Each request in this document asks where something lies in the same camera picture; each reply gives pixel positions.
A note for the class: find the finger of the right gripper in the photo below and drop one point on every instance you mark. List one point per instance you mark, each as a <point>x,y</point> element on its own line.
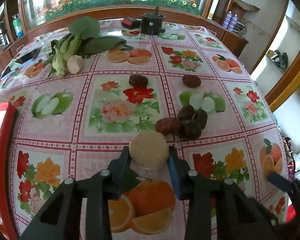
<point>292,188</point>

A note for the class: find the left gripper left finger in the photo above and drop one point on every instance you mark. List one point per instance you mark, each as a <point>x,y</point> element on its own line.
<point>60,216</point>

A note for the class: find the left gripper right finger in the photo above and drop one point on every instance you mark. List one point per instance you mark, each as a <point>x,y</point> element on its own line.
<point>237,216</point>

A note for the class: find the beige banana chunk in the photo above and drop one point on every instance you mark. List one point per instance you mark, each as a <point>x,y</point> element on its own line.
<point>149,150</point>

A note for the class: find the dark red date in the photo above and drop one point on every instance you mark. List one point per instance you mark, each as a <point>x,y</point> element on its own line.
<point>191,81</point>
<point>138,80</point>

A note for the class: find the reddish date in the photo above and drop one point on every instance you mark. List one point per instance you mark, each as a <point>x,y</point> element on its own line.
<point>168,125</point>

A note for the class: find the red rimmed white tray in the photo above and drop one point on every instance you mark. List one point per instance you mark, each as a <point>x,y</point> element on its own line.
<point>7,119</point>

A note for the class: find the floral plastic tablecloth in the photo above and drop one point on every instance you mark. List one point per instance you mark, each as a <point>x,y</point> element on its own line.
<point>73,126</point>

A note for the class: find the black smartphone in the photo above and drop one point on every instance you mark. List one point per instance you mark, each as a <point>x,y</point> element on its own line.
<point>16,64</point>

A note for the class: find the green bok choy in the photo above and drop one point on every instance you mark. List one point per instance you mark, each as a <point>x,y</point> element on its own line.
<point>67,54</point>

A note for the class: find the purple spray can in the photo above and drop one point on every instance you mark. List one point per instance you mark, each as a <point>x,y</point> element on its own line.
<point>227,19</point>
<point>233,21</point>

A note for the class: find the green plastic bottle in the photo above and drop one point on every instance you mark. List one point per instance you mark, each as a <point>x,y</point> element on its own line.
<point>17,25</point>

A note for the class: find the red black small box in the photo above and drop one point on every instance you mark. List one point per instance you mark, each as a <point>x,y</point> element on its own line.
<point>131,23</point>

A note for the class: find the black cylindrical grinder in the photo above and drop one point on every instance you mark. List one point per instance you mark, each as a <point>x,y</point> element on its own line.
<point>151,23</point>

